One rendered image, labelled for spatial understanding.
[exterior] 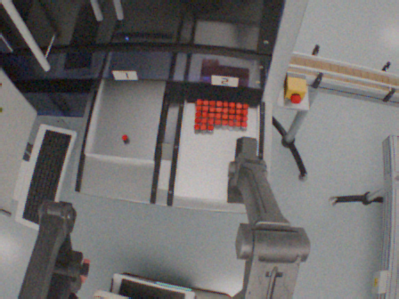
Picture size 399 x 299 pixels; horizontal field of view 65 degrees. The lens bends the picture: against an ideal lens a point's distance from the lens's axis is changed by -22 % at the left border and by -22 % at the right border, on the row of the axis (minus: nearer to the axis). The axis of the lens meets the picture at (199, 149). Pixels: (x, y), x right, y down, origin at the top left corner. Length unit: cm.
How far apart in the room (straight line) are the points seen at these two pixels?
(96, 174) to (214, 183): 41
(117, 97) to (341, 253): 158
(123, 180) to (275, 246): 88
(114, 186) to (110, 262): 95
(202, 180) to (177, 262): 93
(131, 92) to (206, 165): 39
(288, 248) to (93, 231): 180
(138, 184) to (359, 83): 95
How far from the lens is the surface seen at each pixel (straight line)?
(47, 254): 75
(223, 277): 214
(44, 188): 149
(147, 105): 141
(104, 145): 138
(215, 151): 133
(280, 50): 110
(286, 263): 54
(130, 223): 220
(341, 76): 148
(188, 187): 130
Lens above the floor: 214
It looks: 71 degrees down
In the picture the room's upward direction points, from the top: 3 degrees counter-clockwise
